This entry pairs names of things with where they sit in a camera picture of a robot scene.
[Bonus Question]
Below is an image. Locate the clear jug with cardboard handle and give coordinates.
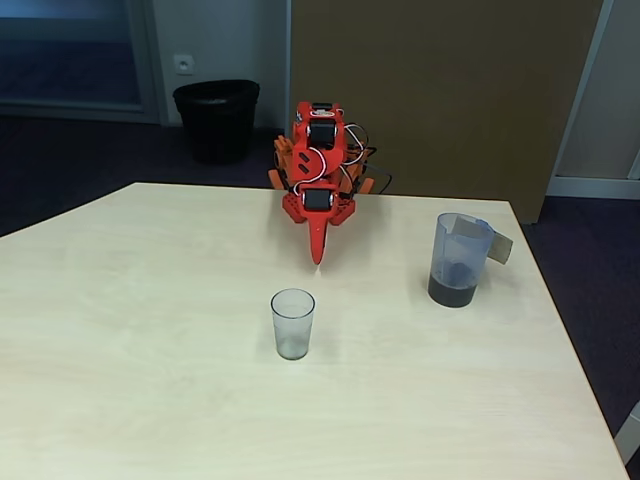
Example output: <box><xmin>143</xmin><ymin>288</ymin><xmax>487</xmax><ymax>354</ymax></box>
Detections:
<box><xmin>427</xmin><ymin>212</ymin><xmax>515</xmax><ymax>308</ymax></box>

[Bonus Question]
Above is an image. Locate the clear plastic cup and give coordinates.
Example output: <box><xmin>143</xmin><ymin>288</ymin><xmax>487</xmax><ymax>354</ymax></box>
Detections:
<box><xmin>270</xmin><ymin>287</ymin><xmax>317</xmax><ymax>361</ymax></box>

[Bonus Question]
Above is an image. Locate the orange table clamp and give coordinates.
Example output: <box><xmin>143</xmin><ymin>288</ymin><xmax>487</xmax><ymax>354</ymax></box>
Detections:
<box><xmin>342</xmin><ymin>149</ymin><xmax>376</xmax><ymax>196</ymax></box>
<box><xmin>267</xmin><ymin>134</ymin><xmax>306</xmax><ymax>194</ymax></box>

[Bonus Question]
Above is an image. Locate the black waste bin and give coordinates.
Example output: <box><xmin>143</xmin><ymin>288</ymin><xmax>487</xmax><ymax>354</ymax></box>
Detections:
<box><xmin>172</xmin><ymin>79</ymin><xmax>262</xmax><ymax>166</ymax></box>

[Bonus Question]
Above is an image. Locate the brown pin board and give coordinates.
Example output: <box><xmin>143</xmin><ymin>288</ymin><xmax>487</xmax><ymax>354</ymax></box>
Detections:
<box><xmin>285</xmin><ymin>0</ymin><xmax>617</xmax><ymax>225</ymax></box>

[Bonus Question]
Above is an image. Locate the grey framed glass door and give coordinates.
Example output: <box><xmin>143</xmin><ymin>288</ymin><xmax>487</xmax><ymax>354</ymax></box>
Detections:
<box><xmin>0</xmin><ymin>0</ymin><xmax>162</xmax><ymax>125</ymax></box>

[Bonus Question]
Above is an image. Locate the grey chair edge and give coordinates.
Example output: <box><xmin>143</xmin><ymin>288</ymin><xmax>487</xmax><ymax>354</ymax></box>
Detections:
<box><xmin>613</xmin><ymin>399</ymin><xmax>640</xmax><ymax>467</ymax></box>

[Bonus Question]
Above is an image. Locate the black power cable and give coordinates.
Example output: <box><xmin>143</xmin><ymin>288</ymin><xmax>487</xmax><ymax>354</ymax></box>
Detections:
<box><xmin>349</xmin><ymin>144</ymin><xmax>395</xmax><ymax>195</ymax></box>

